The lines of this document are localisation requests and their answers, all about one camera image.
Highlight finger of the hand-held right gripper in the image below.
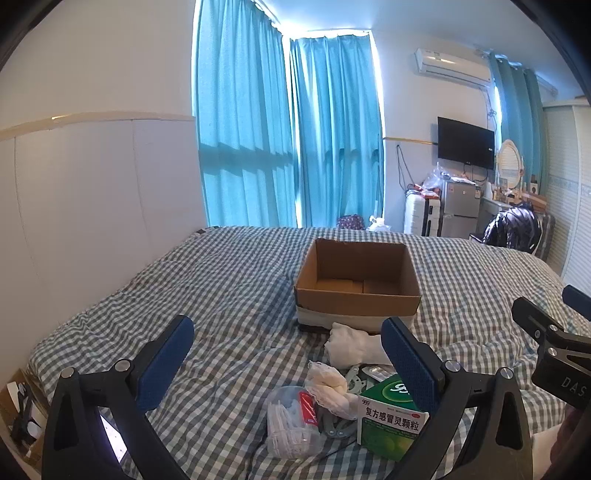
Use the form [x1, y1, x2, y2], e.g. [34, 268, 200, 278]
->
[512, 296, 567, 343]
[562, 285, 591, 320]

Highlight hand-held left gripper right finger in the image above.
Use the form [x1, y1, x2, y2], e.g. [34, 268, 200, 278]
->
[380, 316, 534, 480]

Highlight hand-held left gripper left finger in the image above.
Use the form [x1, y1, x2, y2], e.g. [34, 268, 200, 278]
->
[41, 315, 195, 480]

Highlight silver blister pack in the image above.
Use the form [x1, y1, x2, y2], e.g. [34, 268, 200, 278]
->
[362, 364, 398, 381]

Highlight grey-green plastic packets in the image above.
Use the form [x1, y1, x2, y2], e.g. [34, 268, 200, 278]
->
[321, 364, 376, 437]

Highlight green medicine box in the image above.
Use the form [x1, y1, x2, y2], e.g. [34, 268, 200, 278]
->
[356, 374, 430, 462]

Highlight white gauze roll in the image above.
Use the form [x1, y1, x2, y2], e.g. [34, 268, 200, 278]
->
[307, 361, 361, 421]

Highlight clear plastic swab container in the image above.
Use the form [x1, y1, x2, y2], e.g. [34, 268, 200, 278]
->
[267, 385, 326, 460]

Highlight dark shiny jacket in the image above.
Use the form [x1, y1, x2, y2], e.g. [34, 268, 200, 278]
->
[482, 203, 541, 252]

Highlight checked bed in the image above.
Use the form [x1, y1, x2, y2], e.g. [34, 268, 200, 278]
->
[28, 226, 591, 480]

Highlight white louvred wardrobe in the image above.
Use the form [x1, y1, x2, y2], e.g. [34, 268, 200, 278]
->
[542, 97, 591, 287]

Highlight white dressing table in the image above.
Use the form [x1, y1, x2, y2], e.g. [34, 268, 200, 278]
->
[478, 196, 513, 236]

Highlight silver small fridge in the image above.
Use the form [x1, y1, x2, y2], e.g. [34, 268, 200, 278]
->
[442, 180, 481, 238]

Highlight white suitcase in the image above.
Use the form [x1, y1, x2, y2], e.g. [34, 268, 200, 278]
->
[404, 191, 444, 236]

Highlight floor cardboard box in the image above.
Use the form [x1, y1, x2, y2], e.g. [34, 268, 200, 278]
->
[0, 369, 47, 462]

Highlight oval white mirror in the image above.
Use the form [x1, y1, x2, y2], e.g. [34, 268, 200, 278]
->
[496, 139, 525, 190]

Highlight clear plastic bag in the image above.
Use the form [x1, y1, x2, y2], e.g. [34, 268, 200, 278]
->
[422, 161, 446, 192]

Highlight narrow blue curtain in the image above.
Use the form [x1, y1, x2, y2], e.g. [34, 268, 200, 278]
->
[488, 51, 550, 213]

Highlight wide blue curtain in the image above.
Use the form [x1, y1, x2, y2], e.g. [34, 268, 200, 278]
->
[194, 0, 298, 228]

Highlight white air conditioner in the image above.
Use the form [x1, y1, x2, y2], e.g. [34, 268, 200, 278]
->
[414, 47, 492, 88]

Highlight black wall television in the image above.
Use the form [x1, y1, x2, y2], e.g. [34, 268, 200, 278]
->
[437, 117, 496, 170]

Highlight black wall cable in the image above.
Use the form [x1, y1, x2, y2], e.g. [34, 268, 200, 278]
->
[396, 144, 416, 191]

